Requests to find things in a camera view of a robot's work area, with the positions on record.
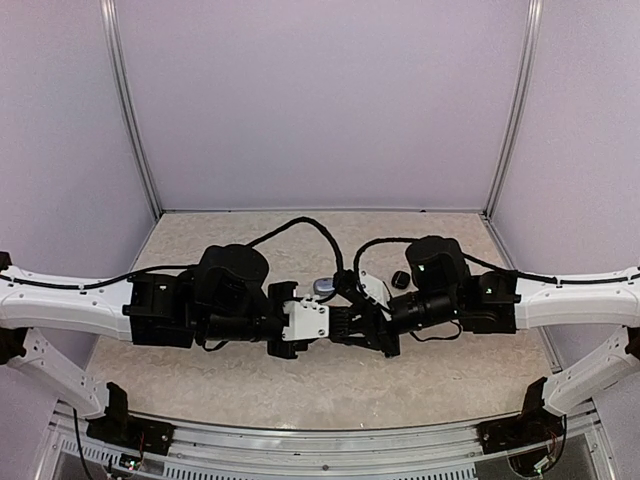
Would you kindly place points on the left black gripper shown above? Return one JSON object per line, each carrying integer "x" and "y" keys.
{"x": 288, "y": 352}

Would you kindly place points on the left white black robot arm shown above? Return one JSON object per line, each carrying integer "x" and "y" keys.
{"x": 221, "y": 298}

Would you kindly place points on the purple earbud charging case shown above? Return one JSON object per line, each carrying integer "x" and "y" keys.
{"x": 323, "y": 287}

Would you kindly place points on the front aluminium rail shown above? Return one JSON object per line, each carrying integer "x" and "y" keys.
{"x": 214, "y": 451}

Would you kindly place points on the black charging case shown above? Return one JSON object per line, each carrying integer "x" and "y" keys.
{"x": 401, "y": 280}

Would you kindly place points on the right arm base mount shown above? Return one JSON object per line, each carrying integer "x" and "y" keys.
{"x": 518, "y": 431}

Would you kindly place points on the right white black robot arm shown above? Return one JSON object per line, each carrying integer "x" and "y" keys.
{"x": 501, "y": 301}

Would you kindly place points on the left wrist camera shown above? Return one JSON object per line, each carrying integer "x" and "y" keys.
{"x": 307, "y": 320}

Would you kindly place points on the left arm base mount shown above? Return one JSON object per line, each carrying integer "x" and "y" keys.
{"x": 135, "y": 433}

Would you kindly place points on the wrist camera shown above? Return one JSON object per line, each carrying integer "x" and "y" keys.
{"x": 307, "y": 320}
{"x": 363, "y": 290}

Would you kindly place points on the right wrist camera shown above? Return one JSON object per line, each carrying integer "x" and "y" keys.
{"x": 363, "y": 290}

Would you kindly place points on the right aluminium frame post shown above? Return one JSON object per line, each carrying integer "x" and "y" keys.
{"x": 517, "y": 107}

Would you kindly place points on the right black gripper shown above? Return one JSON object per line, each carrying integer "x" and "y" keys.
{"x": 377, "y": 334}

